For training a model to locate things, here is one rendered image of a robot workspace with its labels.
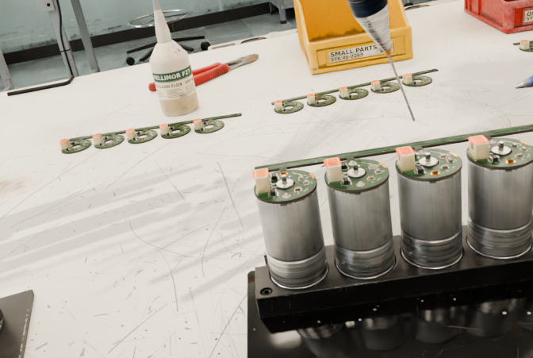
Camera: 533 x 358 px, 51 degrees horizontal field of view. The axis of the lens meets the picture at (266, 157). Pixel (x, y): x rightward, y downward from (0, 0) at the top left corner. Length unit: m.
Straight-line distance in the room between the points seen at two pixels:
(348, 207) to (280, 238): 0.03
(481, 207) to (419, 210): 0.03
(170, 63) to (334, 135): 0.16
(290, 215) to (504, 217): 0.08
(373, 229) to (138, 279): 0.13
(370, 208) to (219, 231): 0.12
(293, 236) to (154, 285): 0.10
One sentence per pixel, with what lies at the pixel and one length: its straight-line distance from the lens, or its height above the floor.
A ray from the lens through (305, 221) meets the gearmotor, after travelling 0.22.
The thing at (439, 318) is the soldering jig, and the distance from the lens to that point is 0.23.
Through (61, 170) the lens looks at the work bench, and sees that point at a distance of 0.46.
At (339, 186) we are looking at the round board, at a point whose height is 0.81.
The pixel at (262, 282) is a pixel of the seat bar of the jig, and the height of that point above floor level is 0.77.
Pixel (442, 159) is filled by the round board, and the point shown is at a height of 0.81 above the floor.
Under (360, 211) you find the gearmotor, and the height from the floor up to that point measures 0.80.
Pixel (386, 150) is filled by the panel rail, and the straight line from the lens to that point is 0.24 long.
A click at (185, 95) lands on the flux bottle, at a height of 0.77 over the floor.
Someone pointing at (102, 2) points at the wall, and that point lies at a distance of 4.70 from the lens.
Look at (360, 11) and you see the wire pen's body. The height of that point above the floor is 0.88.
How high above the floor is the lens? 0.92
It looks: 25 degrees down
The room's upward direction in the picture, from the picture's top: 10 degrees counter-clockwise
